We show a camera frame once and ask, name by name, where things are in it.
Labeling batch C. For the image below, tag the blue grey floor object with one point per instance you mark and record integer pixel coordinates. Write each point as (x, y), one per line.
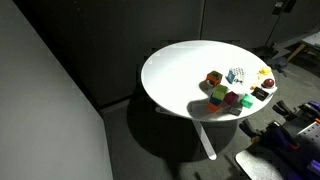
(277, 63)

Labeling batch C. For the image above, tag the grey metal base plate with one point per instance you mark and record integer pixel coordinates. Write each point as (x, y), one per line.
(258, 168)

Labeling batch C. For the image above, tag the yellow lemon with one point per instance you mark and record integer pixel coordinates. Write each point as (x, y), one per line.
(266, 70)

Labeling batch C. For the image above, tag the lime green building block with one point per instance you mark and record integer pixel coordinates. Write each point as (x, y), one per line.
(220, 91)

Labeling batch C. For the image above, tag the pink building block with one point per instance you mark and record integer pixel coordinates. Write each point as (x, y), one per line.
(231, 98)

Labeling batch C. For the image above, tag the orange building block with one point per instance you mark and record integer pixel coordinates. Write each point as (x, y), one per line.
(212, 107)

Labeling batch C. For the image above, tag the orange dice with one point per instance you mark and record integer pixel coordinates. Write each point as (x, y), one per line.
(214, 78)

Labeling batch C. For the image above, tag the grey building block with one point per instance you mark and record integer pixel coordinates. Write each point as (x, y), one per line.
(235, 111)

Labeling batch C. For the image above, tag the white black printed cube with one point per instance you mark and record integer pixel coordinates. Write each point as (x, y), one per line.
(260, 93)

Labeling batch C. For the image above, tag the blue building block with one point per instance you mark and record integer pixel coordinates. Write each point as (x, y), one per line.
(215, 101)

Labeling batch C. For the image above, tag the black white patterned cube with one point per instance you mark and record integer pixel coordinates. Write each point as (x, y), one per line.
(236, 75)

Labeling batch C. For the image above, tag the black tripod stand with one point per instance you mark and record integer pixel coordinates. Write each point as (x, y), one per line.
(274, 30)

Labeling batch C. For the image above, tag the black purple clamp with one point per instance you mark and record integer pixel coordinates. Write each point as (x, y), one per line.
(280, 138)
(285, 110)

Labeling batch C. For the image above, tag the white table leg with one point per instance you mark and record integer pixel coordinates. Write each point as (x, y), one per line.
(203, 135)

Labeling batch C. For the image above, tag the wooden side table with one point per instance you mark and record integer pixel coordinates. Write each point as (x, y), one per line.
(295, 51)

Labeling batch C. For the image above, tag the perforated metal breadboard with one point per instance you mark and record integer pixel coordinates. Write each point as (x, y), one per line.
(308, 130)

